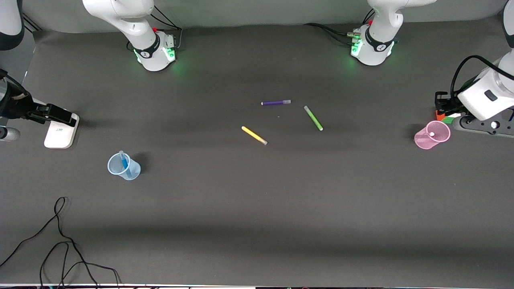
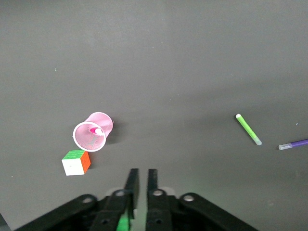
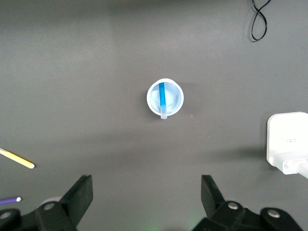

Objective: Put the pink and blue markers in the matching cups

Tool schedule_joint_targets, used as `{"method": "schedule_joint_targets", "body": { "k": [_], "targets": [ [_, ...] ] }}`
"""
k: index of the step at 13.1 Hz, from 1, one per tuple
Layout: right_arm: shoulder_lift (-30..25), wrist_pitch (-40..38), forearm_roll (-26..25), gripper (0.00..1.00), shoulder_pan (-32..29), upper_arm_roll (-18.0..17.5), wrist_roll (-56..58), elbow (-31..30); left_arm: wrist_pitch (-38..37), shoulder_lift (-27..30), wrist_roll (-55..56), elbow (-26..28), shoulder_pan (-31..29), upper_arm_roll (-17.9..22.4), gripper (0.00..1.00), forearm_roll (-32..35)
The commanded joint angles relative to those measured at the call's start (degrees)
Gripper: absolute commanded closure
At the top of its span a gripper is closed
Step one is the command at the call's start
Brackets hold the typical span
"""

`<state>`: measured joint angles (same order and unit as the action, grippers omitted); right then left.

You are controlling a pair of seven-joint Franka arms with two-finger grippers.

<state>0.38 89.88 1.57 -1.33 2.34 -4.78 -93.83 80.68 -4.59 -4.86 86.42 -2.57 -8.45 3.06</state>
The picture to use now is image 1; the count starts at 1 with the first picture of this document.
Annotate blue marker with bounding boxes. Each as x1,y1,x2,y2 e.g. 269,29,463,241
119,151,133,179

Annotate white stand with flat base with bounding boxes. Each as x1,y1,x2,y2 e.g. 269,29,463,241
24,96,80,149

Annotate pink mesh cup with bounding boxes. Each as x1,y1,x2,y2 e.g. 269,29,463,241
414,120,451,150

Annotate blue mesh cup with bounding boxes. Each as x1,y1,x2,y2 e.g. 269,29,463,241
107,152,141,181

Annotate green marker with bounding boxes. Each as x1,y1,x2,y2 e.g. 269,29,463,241
304,105,324,131

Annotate yellow marker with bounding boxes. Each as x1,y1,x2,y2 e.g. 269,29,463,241
241,126,268,146

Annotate black right arm wrist cable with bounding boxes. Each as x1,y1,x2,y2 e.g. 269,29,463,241
0,68,24,101

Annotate thin black loose cable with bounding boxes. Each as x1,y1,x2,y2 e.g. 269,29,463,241
0,197,121,289

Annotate black left arm base cable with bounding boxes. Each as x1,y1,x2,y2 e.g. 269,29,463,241
303,10,376,45

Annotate black arm base cable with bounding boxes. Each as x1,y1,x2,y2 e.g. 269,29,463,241
126,6,183,53
303,10,376,45

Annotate black right arm base cable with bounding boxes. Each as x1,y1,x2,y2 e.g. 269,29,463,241
126,6,183,53

